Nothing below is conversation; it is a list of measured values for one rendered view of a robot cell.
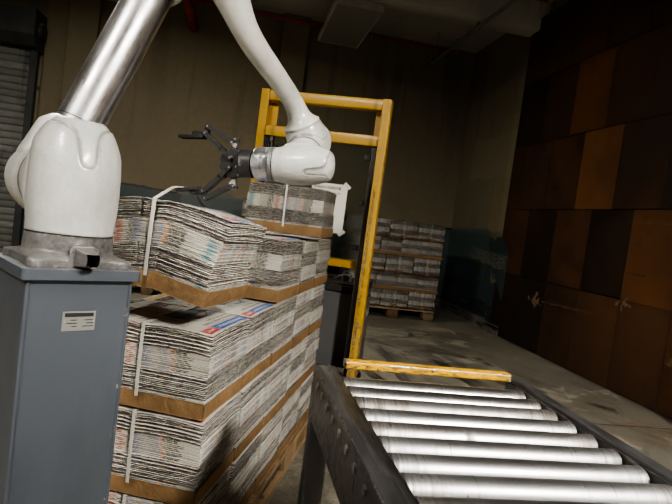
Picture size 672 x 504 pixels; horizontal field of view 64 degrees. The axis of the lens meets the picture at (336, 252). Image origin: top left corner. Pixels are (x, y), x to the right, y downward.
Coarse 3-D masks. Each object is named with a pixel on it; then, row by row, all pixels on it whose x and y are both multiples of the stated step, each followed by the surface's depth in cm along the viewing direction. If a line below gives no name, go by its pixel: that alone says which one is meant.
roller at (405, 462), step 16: (400, 464) 81; (416, 464) 82; (432, 464) 82; (448, 464) 83; (464, 464) 83; (480, 464) 84; (496, 464) 85; (512, 464) 85; (528, 464) 86; (544, 464) 87; (560, 464) 88; (576, 464) 88; (592, 464) 89; (608, 464) 90; (592, 480) 87; (608, 480) 87; (624, 480) 88; (640, 480) 88
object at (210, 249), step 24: (168, 216) 133; (192, 216) 132; (216, 216) 130; (168, 240) 132; (192, 240) 131; (216, 240) 130; (240, 240) 139; (168, 264) 132; (192, 264) 131; (216, 264) 131; (240, 264) 148; (216, 288) 135
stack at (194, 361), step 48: (144, 336) 137; (192, 336) 134; (240, 336) 155; (288, 336) 214; (144, 384) 137; (192, 384) 135; (288, 384) 224; (144, 432) 138; (192, 432) 136; (240, 432) 169; (288, 432) 238; (144, 480) 138; (192, 480) 136; (240, 480) 176
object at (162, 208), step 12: (144, 204) 134; (156, 204) 134; (168, 204) 134; (144, 216) 134; (156, 216) 133; (144, 228) 134; (156, 228) 133; (144, 240) 134; (156, 240) 134; (144, 252) 133; (156, 252) 133
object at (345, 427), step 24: (312, 384) 128; (336, 384) 115; (312, 408) 124; (336, 408) 100; (360, 408) 102; (336, 432) 97; (360, 432) 90; (336, 456) 95; (360, 456) 80; (384, 456) 81; (336, 480) 93; (360, 480) 78; (384, 480) 74
